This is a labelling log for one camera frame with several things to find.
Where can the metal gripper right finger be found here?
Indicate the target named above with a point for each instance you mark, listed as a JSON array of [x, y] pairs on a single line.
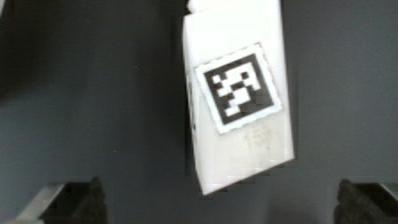
[[366, 203]]

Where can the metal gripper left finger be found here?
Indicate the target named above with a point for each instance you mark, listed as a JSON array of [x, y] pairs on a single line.
[[65, 204]]

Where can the white stool leg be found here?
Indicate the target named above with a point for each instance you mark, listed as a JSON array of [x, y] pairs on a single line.
[[236, 84]]

